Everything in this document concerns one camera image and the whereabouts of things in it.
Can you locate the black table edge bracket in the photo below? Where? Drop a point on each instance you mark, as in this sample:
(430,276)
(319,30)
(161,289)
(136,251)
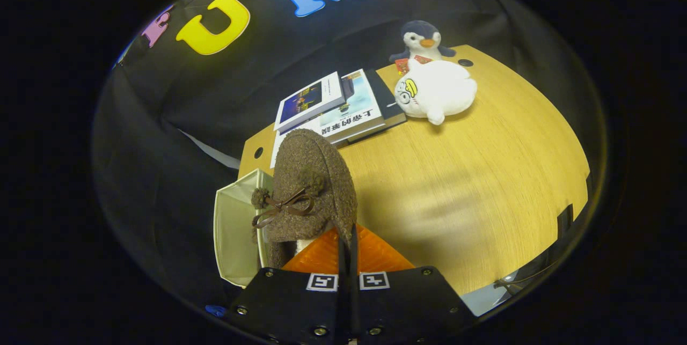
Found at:
(564,221)

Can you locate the green fabric storage box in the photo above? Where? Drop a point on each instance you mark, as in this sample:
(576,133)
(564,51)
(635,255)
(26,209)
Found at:
(236,227)

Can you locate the dark blue cover book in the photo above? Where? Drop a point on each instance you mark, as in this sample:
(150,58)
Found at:
(308,101)

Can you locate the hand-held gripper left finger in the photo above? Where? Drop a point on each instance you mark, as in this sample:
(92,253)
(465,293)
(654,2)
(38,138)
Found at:
(300,302)

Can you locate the brown fuzzy shoe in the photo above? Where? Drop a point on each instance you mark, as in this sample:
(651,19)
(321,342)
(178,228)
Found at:
(311,173)

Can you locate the white round plush toy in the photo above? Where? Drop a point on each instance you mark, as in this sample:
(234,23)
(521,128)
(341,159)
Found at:
(440,90)

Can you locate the black backdrop cloth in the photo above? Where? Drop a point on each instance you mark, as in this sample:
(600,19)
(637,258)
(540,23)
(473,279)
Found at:
(161,136)

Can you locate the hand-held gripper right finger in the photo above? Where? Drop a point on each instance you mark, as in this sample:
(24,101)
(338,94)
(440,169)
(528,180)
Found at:
(408,302)

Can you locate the penguin plush toy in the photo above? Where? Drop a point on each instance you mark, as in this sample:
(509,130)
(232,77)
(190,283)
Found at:
(421,36)

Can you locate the light blue cover book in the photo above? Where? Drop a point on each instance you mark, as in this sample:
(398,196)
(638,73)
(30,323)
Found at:
(359,109)

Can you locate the black cover book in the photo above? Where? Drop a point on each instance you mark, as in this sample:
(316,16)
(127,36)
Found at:
(389,103)

